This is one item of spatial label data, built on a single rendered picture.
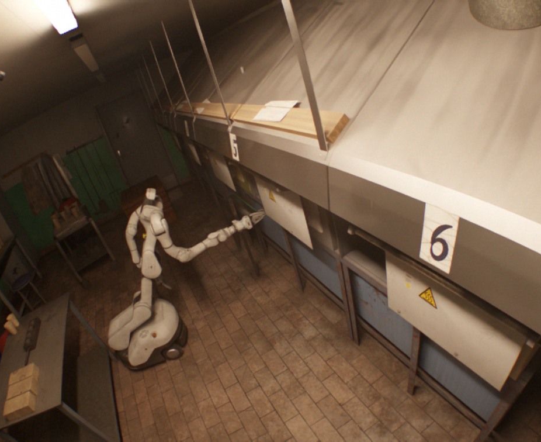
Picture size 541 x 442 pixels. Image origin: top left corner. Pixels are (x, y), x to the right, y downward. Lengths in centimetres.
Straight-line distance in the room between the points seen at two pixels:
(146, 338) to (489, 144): 254
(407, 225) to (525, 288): 31
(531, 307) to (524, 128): 35
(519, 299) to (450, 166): 31
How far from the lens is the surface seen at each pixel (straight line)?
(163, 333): 268
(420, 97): 91
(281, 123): 123
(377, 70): 113
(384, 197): 80
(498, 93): 83
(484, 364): 120
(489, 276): 67
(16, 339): 290
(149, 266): 245
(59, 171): 647
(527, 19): 101
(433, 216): 71
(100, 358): 309
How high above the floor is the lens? 201
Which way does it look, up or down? 29 degrees down
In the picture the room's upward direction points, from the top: 18 degrees counter-clockwise
